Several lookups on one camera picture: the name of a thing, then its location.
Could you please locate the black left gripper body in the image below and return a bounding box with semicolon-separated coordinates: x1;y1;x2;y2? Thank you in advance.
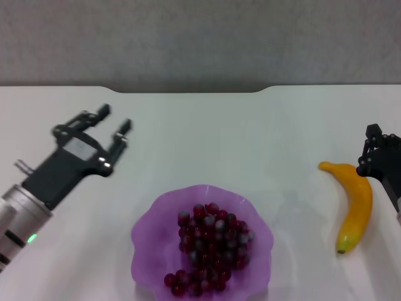
21;124;114;211

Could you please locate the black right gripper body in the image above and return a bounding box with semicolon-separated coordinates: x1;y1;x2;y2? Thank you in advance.
356;134;401;208

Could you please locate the yellow banana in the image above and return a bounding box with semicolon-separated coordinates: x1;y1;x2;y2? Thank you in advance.
318;161;374;255

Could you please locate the red grape bunch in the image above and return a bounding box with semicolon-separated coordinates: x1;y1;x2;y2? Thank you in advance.
164;203;255;297

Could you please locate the purple wavy plastic plate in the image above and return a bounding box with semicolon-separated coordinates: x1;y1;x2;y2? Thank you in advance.
130;184;274;301

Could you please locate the left wrist cable with plug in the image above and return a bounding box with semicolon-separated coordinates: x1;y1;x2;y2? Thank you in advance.
13;159;34;175

